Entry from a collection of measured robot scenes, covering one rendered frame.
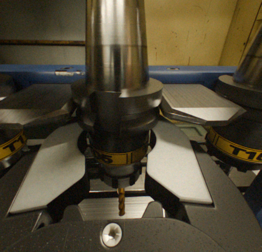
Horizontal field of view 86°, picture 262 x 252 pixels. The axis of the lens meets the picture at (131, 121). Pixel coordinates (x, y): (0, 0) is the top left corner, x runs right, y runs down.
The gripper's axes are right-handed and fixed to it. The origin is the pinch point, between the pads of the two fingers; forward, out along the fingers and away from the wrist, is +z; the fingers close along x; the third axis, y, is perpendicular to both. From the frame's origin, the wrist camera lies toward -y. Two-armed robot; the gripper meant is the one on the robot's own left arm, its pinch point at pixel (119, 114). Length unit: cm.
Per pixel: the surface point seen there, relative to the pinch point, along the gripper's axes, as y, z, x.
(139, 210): 29.8, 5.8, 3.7
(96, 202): 29.9, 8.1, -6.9
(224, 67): -2.9, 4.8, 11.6
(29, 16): -10, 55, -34
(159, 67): -2.9, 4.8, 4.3
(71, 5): -14, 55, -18
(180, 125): 62, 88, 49
